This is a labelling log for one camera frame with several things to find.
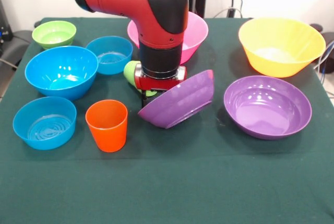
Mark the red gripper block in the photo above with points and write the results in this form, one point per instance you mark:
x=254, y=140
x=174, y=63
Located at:
x=156, y=83

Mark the purple bowl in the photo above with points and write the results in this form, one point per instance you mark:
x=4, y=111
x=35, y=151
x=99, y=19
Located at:
x=180, y=98
x=266, y=109

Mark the green cup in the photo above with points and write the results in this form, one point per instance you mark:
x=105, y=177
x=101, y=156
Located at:
x=130, y=72

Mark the pink bowl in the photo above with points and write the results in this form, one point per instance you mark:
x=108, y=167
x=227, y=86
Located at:
x=197, y=33

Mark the yellow bowl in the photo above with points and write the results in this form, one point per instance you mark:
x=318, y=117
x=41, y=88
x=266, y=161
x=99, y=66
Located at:
x=281, y=41

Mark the orange cup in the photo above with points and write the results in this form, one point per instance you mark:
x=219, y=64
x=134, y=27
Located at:
x=108, y=130

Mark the small blue bowl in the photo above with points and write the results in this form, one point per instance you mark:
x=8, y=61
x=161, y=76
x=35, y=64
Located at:
x=109, y=49
x=44, y=124

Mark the dark green tablecloth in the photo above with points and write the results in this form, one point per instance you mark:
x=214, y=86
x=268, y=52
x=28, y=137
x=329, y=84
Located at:
x=167, y=187

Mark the large blue bowl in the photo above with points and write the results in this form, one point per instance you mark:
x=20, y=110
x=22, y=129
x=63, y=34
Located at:
x=61, y=72

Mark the small green bowl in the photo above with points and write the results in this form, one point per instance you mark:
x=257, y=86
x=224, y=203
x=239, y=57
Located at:
x=53, y=34

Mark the black grey equipment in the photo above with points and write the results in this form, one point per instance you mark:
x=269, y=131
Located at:
x=19, y=44

